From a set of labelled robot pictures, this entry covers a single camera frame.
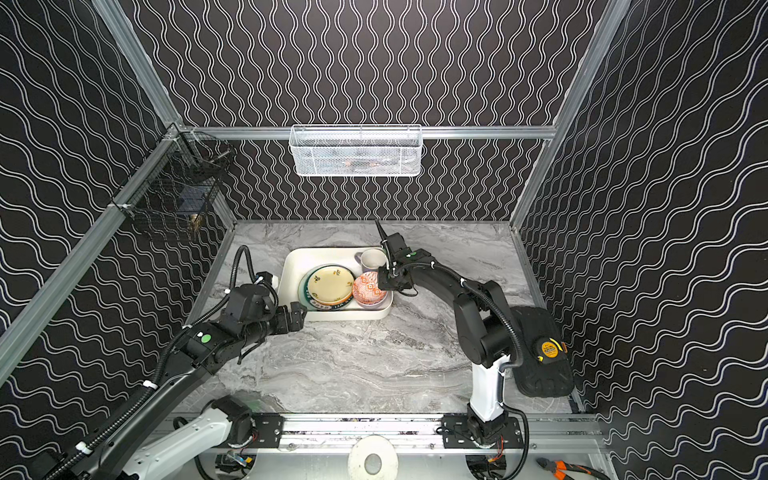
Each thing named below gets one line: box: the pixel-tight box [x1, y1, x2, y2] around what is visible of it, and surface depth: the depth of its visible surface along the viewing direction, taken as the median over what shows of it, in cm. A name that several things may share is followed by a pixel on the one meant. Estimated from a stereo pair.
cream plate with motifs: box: [307, 266, 356, 305], surface depth 100 cm
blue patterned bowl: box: [352, 271, 388, 309], surface depth 97 cm
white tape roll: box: [347, 434, 399, 480], surface depth 72 cm
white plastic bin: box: [278, 247, 395, 321], surface depth 99 cm
